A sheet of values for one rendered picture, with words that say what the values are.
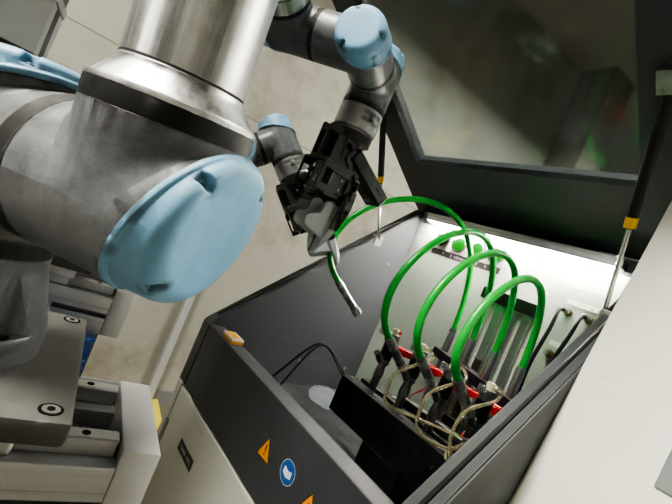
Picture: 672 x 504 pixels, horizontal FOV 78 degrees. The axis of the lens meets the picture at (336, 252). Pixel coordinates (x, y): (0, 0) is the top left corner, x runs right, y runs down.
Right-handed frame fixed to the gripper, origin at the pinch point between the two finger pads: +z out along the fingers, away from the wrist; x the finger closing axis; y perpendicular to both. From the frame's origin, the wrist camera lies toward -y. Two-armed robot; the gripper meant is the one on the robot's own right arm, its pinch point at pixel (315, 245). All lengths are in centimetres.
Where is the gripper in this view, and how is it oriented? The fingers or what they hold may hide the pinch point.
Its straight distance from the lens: 73.0
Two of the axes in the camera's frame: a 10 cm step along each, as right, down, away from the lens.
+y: -7.2, -3.0, -6.3
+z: -3.9, 9.2, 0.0
